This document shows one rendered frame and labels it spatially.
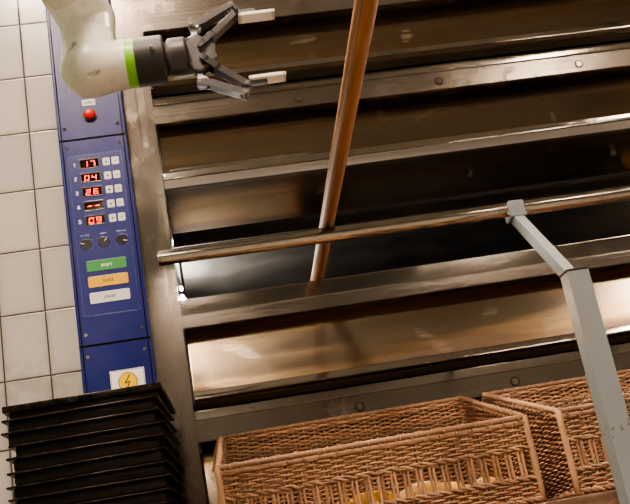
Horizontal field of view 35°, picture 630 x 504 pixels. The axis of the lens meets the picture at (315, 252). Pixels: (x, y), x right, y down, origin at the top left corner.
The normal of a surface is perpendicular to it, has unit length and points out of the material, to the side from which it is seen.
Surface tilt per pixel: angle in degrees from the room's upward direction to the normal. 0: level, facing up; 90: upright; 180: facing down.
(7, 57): 90
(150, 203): 90
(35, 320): 90
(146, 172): 90
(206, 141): 70
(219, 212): 170
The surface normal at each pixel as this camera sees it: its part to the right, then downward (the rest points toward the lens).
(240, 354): 0.00, -0.63
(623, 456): 0.07, -0.32
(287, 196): 0.18, 0.87
